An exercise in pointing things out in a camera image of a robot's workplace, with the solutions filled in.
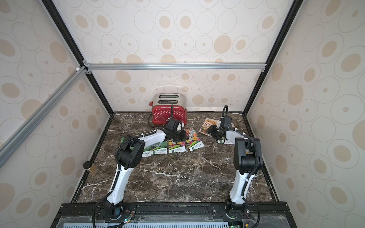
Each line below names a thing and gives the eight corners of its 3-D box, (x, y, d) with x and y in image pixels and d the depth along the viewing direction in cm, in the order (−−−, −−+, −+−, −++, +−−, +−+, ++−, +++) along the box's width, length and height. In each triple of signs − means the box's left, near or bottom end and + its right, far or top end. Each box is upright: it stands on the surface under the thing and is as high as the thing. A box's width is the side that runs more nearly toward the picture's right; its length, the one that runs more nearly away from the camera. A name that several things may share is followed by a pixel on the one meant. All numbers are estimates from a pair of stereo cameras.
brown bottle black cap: (90, 174, 88) (80, 167, 80) (93, 168, 91) (84, 161, 83) (97, 174, 88) (88, 167, 80) (100, 168, 91) (91, 161, 83)
